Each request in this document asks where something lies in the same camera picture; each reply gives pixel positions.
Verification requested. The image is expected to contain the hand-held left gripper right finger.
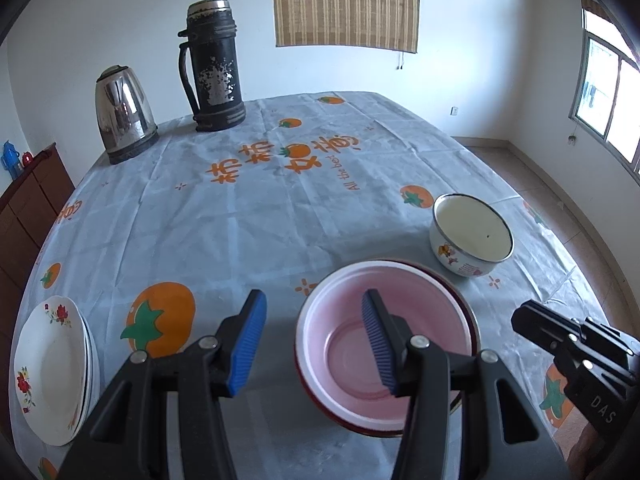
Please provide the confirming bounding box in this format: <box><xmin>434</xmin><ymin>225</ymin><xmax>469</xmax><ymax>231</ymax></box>
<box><xmin>361</xmin><ymin>288</ymin><xmax>571</xmax><ymax>480</ymax></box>

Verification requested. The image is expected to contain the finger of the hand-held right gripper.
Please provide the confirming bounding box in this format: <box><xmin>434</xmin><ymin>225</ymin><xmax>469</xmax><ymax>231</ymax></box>
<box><xmin>511</xmin><ymin>299</ymin><xmax>586</xmax><ymax>358</ymax></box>

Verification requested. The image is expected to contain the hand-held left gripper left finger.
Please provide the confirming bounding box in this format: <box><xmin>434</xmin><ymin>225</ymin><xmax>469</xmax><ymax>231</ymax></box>
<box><xmin>57</xmin><ymin>289</ymin><xmax>268</xmax><ymax>480</ymax></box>

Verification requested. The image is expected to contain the pink-lined red-rimmed bowl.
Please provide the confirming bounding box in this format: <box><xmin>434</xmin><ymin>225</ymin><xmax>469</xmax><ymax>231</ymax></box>
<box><xmin>300</xmin><ymin>258</ymin><xmax>482</xmax><ymax>436</ymax></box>

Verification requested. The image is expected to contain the white enamel bowl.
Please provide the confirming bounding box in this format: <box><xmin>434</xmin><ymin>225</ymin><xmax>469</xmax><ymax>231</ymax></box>
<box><xmin>429</xmin><ymin>193</ymin><xmax>514</xmax><ymax>278</ymax></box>

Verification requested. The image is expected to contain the small white blue-rimmed plate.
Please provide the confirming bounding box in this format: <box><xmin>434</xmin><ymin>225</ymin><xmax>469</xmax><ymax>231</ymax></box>
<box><xmin>70</xmin><ymin>305</ymin><xmax>102</xmax><ymax>441</ymax></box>

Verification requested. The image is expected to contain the white plate with red flowers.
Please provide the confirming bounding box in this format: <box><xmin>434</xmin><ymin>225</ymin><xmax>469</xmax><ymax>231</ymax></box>
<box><xmin>14</xmin><ymin>296</ymin><xmax>93</xmax><ymax>447</ymax></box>

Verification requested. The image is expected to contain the brown wooden cabinet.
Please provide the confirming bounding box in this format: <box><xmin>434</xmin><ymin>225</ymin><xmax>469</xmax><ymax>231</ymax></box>
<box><xmin>0</xmin><ymin>142</ymin><xmax>76</xmax><ymax>291</ymax></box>

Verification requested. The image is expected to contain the stainless steel electric kettle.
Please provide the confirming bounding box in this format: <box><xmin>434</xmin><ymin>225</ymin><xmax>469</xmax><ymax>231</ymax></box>
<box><xmin>95</xmin><ymin>65</ymin><xmax>160</xmax><ymax>165</ymax></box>

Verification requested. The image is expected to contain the worn black thermos flask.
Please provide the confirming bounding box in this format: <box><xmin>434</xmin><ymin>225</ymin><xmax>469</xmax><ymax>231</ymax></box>
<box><xmin>178</xmin><ymin>0</ymin><xmax>247</xmax><ymax>133</ymax></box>

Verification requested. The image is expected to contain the blue thermos jug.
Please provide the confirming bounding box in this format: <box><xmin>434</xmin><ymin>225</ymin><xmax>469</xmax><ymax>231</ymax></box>
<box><xmin>1</xmin><ymin>141</ymin><xmax>20</xmax><ymax>178</ymax></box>

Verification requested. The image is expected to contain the short bamboo window blind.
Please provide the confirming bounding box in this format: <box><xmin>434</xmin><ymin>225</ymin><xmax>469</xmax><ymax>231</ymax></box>
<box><xmin>580</xmin><ymin>0</ymin><xmax>640</xmax><ymax>61</ymax></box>

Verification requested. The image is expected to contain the large bamboo window blind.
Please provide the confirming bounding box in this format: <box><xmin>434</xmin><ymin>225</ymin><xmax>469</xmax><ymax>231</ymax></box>
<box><xmin>271</xmin><ymin>0</ymin><xmax>420</xmax><ymax>53</ymax></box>

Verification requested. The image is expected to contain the glass window with frame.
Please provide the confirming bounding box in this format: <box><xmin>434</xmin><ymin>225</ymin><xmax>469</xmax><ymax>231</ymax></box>
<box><xmin>568</xmin><ymin>32</ymin><xmax>640</xmax><ymax>181</ymax></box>

